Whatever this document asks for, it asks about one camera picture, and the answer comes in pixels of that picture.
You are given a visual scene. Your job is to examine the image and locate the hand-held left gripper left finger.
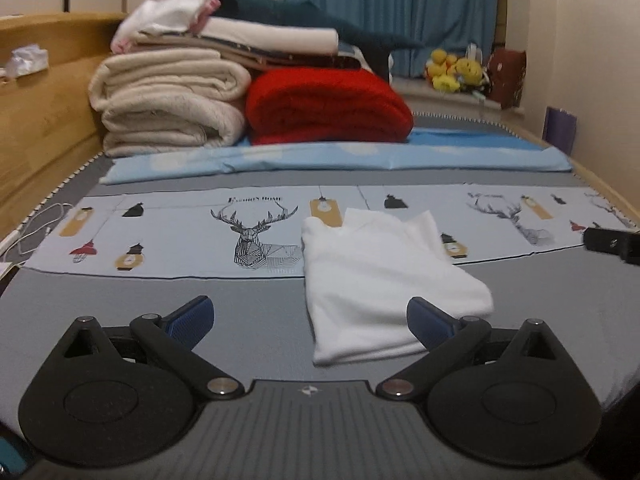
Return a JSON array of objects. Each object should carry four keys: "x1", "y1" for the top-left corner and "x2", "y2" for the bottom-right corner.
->
[{"x1": 62, "y1": 295, "x2": 246, "y2": 401}]

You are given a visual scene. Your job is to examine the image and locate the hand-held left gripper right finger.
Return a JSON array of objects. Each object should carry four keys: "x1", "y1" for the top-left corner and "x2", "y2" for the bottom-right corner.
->
[{"x1": 375, "y1": 296, "x2": 558, "y2": 401}]

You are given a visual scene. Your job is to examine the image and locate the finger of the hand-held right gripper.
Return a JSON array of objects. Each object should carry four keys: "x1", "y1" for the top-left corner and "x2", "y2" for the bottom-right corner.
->
[{"x1": 582, "y1": 227, "x2": 640, "y2": 267}]

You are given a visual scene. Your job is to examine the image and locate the white long-sleeve shirt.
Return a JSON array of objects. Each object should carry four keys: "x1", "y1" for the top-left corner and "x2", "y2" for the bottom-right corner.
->
[{"x1": 300, "y1": 207, "x2": 495, "y2": 367}]

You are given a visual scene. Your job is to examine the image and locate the deer printed bed sheet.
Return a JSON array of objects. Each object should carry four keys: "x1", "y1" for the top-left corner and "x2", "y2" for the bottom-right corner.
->
[{"x1": 22, "y1": 184, "x2": 636, "y2": 281}]

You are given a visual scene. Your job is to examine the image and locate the light blue sheet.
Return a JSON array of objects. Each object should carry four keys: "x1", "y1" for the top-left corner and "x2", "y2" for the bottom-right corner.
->
[{"x1": 99, "y1": 127, "x2": 573, "y2": 186}]

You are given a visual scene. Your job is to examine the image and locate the dark red bag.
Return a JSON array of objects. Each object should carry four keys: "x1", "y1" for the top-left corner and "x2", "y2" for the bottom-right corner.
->
[{"x1": 487, "y1": 49, "x2": 528, "y2": 110}]

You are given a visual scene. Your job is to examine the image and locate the cream folded blanket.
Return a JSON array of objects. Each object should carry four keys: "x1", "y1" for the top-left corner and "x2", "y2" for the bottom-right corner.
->
[{"x1": 89, "y1": 49, "x2": 252, "y2": 158}]

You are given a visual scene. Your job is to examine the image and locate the white window sill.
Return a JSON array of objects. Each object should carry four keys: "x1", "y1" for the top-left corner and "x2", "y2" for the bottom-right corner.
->
[{"x1": 390, "y1": 77, "x2": 526, "y2": 121}]

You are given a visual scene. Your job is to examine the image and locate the yellow round plush toy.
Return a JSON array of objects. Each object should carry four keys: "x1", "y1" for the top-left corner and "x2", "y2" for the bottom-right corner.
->
[{"x1": 452, "y1": 57, "x2": 485, "y2": 92}]

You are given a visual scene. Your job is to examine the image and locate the red folded blanket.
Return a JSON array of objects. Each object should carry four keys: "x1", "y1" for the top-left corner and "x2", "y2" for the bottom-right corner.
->
[{"x1": 245, "y1": 69, "x2": 415, "y2": 147}]

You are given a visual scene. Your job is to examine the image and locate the yellow duck plush toy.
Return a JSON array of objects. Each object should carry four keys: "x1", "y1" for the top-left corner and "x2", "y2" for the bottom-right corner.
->
[{"x1": 425, "y1": 49, "x2": 458, "y2": 93}]

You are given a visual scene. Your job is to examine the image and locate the dark starred cloth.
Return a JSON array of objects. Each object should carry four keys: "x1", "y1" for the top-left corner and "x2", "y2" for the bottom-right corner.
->
[{"x1": 220, "y1": 42, "x2": 362, "y2": 72}]

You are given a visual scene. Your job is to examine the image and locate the white folded quilt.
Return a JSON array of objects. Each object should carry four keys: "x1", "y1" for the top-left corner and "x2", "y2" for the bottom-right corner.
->
[{"x1": 200, "y1": 16, "x2": 340, "y2": 56}]

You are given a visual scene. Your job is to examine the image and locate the white pink-trimmed cloth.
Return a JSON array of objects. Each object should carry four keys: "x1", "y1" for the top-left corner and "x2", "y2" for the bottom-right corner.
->
[{"x1": 111, "y1": 0, "x2": 221, "y2": 55}]

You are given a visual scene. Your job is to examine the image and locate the blue curtain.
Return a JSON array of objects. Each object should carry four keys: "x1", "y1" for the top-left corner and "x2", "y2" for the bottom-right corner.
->
[{"x1": 282, "y1": 0, "x2": 501, "y2": 81}]

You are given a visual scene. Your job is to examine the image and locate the dark teal shark plush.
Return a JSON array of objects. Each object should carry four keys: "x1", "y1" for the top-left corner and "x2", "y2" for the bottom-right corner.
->
[{"x1": 212, "y1": 0, "x2": 426, "y2": 83}]

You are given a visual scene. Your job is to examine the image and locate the white charging cable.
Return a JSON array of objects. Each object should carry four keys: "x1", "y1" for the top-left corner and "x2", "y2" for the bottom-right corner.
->
[{"x1": 0, "y1": 202, "x2": 76, "y2": 266}]

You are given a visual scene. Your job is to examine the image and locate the wooden bed frame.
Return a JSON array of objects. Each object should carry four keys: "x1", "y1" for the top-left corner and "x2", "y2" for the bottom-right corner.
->
[{"x1": 0, "y1": 12, "x2": 640, "y2": 241}]

